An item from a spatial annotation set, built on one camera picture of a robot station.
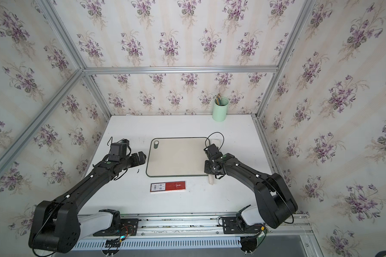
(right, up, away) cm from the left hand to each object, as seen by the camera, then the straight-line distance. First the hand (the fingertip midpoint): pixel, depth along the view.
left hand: (140, 158), depth 87 cm
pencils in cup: (+47, +36, +23) cm, 64 cm away
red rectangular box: (+16, -15, -3) cm, 22 cm away
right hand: (+39, -7, +1) cm, 39 cm away
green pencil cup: (+48, +28, +25) cm, 61 cm away
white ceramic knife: (+44, +8, +13) cm, 47 cm away
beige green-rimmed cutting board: (+19, -1, +10) cm, 22 cm away
